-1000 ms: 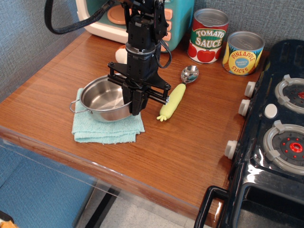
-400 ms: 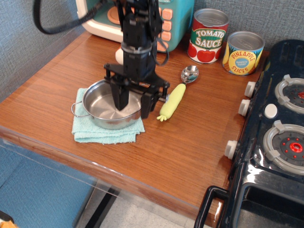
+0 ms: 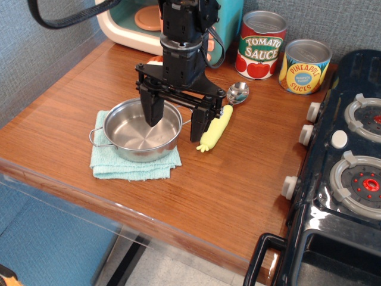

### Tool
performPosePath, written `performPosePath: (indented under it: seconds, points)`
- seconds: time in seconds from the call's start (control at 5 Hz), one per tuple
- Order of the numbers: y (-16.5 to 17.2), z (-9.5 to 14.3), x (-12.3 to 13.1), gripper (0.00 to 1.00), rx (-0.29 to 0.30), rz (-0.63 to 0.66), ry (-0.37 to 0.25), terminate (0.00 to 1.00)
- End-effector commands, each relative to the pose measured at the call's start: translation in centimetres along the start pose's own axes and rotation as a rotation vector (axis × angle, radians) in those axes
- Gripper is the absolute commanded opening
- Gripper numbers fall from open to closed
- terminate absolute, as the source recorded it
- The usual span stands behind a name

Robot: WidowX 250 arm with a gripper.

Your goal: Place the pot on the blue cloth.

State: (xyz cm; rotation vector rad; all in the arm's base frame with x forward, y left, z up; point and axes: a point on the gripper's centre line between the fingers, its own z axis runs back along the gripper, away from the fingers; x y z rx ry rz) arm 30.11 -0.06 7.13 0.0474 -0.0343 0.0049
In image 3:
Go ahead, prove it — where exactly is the spoon with yellow corn handle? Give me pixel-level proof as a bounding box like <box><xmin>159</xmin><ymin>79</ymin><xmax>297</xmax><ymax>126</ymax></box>
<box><xmin>196</xmin><ymin>82</ymin><xmax>249</xmax><ymax>153</ymax></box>

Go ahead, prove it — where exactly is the orange plush toy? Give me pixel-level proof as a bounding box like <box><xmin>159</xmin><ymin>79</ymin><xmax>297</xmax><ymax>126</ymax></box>
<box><xmin>0</xmin><ymin>265</ymin><xmax>23</xmax><ymax>286</ymax></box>

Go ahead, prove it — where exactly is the black braided cable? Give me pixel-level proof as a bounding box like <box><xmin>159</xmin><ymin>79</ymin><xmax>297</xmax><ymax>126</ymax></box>
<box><xmin>27</xmin><ymin>0</ymin><xmax>123</xmax><ymax>30</ymax></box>

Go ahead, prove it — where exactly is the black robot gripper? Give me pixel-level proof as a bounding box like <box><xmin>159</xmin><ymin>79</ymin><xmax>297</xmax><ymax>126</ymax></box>
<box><xmin>136</xmin><ymin>44</ymin><xmax>226</xmax><ymax>142</ymax></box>

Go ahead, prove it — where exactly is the tomato sauce can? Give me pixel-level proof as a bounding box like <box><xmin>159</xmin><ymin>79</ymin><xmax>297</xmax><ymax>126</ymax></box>
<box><xmin>235</xmin><ymin>10</ymin><xmax>288</xmax><ymax>79</ymax></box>

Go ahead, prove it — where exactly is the teal toy microwave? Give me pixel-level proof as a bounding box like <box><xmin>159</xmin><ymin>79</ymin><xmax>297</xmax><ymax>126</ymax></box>
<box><xmin>97</xmin><ymin>1</ymin><xmax>243</xmax><ymax>68</ymax></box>

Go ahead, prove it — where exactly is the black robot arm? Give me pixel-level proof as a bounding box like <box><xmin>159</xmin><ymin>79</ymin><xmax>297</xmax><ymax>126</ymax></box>
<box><xmin>136</xmin><ymin>1</ymin><xmax>226</xmax><ymax>142</ymax></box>

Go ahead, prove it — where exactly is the light blue folded cloth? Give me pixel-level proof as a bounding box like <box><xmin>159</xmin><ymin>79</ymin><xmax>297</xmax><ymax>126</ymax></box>
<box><xmin>89</xmin><ymin>110</ymin><xmax>182</xmax><ymax>182</ymax></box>

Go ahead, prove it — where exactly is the stainless steel pan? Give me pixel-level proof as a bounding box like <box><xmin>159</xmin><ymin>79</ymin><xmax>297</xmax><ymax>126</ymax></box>
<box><xmin>89</xmin><ymin>98</ymin><xmax>186</xmax><ymax>163</ymax></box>

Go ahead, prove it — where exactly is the pineapple slices can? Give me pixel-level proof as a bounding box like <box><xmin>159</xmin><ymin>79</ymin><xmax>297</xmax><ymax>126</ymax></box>
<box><xmin>279</xmin><ymin>39</ymin><xmax>332</xmax><ymax>95</ymax></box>

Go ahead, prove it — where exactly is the white plush mushroom toy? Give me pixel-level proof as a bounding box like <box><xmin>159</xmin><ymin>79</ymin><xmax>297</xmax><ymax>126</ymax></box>
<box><xmin>147</xmin><ymin>55</ymin><xmax>163</xmax><ymax>66</ymax></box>

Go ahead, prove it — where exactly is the black toy stove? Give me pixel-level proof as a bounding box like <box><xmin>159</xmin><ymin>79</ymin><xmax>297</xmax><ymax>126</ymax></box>
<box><xmin>244</xmin><ymin>49</ymin><xmax>380</xmax><ymax>285</ymax></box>

